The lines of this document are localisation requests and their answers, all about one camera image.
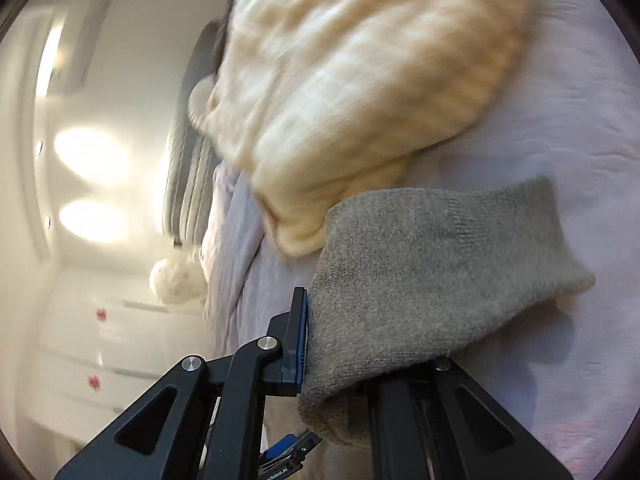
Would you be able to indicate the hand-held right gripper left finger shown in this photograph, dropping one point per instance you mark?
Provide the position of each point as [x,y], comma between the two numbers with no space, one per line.
[299,340]

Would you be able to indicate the white wardrobe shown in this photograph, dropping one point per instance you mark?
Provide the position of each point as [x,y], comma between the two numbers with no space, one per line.
[75,340]

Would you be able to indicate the cream striped knit garment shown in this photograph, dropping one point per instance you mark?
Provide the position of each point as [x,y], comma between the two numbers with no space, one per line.
[350,85]

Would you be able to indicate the pale pink plush blanket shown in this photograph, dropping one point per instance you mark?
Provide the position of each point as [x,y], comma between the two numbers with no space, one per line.
[550,135]

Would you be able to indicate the white plush toy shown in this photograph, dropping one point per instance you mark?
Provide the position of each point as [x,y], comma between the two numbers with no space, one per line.
[175,280]

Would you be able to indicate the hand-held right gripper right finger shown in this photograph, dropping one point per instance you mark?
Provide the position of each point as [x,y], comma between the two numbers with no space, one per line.
[400,420]

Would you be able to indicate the red paper sticker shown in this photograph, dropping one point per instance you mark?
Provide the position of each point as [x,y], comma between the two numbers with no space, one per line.
[102,314]
[93,383]

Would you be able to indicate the grey-green knit sweater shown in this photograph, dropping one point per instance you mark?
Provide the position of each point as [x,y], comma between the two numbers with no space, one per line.
[425,285]

